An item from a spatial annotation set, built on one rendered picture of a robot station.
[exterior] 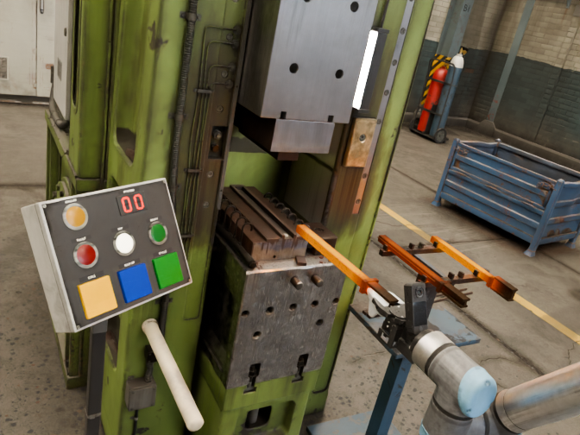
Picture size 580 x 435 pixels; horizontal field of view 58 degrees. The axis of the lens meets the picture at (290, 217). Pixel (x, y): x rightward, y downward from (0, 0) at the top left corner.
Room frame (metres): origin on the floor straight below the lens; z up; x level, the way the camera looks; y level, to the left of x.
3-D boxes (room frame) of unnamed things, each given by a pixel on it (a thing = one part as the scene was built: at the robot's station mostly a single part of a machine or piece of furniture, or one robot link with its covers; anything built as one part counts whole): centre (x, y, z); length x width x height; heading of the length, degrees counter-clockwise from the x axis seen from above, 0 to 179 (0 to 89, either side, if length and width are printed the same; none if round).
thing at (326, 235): (1.64, -0.11, 0.95); 0.12 x 0.08 x 0.06; 34
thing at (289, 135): (1.66, 0.13, 1.32); 0.42 x 0.20 x 0.10; 34
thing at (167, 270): (1.13, 0.27, 1.01); 0.07 x 0.05 x 0.07; 149
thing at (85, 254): (0.98, 0.41, 1.09); 0.05 x 0.03 x 0.04; 124
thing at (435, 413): (0.90, -0.42, 0.92); 0.12 x 0.09 x 0.12; 115
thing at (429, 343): (0.97, -0.37, 1.04); 0.10 x 0.05 x 0.09; 124
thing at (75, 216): (1.00, 0.45, 1.16); 0.05 x 0.03 x 0.04; 124
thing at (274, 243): (1.66, 0.13, 0.96); 0.42 x 0.20 x 0.09; 34
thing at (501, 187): (5.03, -2.08, 0.36); 1.20 x 0.80 x 0.72; 39
